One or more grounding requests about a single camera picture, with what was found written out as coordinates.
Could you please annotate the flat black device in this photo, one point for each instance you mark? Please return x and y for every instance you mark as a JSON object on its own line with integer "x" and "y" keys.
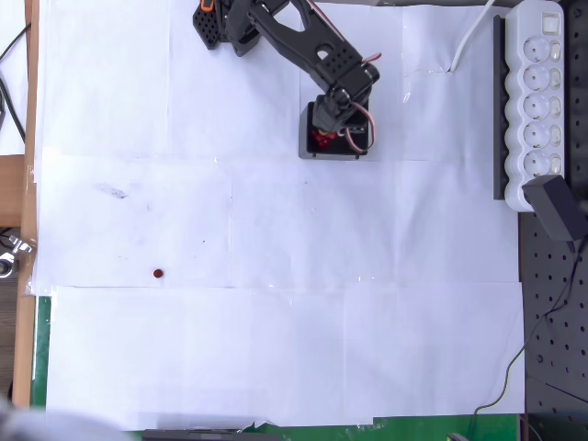
{"x": 206, "y": 436}

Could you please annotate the metal clamp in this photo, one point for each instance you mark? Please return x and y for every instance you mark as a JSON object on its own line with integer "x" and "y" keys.
{"x": 18, "y": 243}

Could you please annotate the blurred grey object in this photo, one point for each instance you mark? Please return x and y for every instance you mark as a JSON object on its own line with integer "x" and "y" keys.
{"x": 37, "y": 427}

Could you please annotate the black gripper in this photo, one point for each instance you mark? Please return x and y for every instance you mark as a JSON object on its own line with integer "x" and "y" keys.
{"x": 324, "y": 130}

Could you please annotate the black power adapter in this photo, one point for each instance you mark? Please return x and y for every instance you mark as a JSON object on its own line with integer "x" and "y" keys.
{"x": 551, "y": 206}

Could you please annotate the white power strip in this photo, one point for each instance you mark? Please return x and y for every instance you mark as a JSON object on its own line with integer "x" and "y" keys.
{"x": 535, "y": 105}

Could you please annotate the black perforated pegboard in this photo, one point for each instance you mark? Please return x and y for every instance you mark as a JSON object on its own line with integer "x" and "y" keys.
{"x": 556, "y": 344}

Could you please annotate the black square container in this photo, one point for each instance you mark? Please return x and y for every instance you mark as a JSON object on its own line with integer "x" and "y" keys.
{"x": 304, "y": 142}

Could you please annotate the green cutting mat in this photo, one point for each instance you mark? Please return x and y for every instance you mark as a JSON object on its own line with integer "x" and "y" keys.
{"x": 41, "y": 349}

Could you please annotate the white paper table cover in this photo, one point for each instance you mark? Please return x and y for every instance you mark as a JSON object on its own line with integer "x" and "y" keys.
{"x": 298, "y": 344}

